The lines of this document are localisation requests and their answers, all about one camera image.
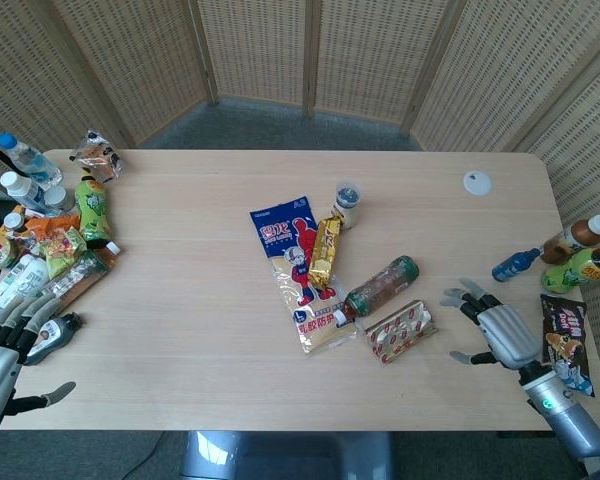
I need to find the brown drink bottle white cap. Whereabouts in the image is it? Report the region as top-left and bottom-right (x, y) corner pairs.
(539, 214), (600, 266)

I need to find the white round lid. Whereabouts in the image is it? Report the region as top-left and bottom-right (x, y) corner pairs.
(462, 170), (494, 198)

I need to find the orange snack bag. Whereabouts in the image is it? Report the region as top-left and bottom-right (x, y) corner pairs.
(15, 211), (82, 242)

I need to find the gold wrapped snack bar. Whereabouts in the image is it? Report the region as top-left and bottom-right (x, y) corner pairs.
(306, 210), (345, 291)

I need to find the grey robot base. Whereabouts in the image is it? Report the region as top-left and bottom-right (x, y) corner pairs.
(178, 429), (397, 480)

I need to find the brown tea bottle green cap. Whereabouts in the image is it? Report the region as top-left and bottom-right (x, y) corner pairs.
(335, 254), (421, 330)

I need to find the clear tea bottle white cap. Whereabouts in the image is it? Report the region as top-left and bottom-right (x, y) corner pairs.
(48, 241), (122, 303)

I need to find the silver snack pack red print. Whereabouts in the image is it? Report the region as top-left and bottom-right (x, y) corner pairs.
(363, 299), (439, 369)

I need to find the white plastic bottle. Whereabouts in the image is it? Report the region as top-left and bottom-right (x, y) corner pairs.
(0, 253), (50, 303)

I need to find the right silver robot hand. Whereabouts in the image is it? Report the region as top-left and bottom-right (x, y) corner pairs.
(439, 277), (542, 374)

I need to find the dark bread snack package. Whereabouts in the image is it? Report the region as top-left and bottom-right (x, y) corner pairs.
(539, 293), (597, 399)

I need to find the green yellow snack pack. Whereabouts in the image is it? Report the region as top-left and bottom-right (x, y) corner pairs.
(38, 225), (89, 281)

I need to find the clear bag of pastries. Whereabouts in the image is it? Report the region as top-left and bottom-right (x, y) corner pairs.
(69, 129), (125, 184)

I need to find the small blue bottle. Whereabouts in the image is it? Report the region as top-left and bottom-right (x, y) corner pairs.
(490, 246), (543, 283)

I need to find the small clear plastic bottle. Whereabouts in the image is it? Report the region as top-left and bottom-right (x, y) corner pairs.
(44, 185), (77, 215)

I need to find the woven bamboo folding screen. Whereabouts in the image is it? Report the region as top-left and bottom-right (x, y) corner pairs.
(0, 0), (600, 451)

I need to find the small clear lidded cup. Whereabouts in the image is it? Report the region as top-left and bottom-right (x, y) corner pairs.
(334, 181), (365, 230)

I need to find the water bottle white cap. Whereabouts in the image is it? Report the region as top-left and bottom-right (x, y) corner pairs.
(0, 170), (52, 217)

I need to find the dark bottle face label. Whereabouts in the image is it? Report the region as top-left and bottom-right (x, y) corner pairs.
(26, 311), (85, 367)

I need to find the thin floor cable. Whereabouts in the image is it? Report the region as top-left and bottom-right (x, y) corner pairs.
(123, 431), (167, 480)

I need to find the green label tea bottle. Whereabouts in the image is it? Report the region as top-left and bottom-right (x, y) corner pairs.
(74, 168), (115, 250)

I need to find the blue latex glove package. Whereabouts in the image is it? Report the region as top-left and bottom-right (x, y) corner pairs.
(249, 195), (360, 356)

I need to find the water bottle blue cap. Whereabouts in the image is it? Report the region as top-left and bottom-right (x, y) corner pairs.
(0, 131), (63, 190)

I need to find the small orange bottle white cap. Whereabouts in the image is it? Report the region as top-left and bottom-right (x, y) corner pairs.
(2, 211), (30, 235)

